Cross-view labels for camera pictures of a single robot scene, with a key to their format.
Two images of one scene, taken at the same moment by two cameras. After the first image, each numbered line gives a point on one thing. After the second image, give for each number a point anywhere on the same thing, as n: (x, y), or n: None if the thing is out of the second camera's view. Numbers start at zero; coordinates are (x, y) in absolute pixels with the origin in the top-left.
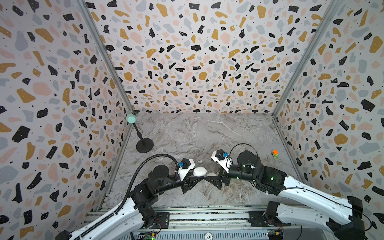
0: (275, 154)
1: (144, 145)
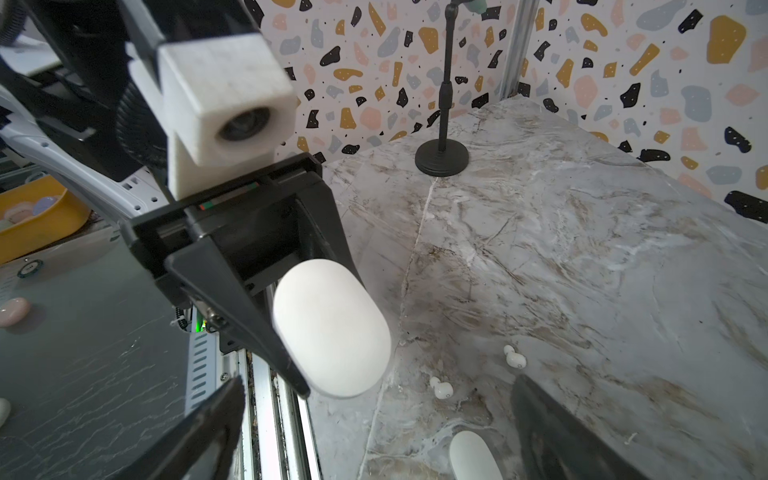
0: None
1: (446, 157)
